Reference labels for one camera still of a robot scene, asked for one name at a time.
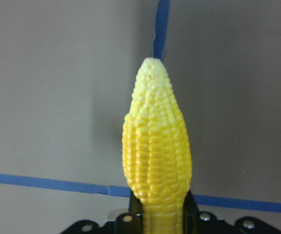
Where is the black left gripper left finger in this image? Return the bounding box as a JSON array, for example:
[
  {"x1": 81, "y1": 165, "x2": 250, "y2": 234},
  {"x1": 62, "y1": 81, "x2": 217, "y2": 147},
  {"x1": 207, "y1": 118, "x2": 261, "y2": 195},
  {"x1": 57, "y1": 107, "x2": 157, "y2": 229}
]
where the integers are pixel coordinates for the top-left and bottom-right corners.
[{"x1": 128, "y1": 190, "x2": 143, "y2": 234}]

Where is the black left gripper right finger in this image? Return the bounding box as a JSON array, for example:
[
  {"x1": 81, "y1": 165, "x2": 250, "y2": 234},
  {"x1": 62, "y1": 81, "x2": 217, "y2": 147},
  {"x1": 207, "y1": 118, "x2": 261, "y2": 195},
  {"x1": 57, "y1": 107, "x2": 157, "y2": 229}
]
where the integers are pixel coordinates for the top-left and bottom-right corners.
[{"x1": 183, "y1": 191, "x2": 199, "y2": 234}]

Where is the yellow corn cob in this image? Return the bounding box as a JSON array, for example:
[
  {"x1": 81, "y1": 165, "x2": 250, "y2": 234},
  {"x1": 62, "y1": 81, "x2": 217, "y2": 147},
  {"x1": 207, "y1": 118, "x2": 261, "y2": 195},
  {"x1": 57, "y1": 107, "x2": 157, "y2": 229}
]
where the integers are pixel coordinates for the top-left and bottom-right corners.
[{"x1": 122, "y1": 58, "x2": 192, "y2": 234}]

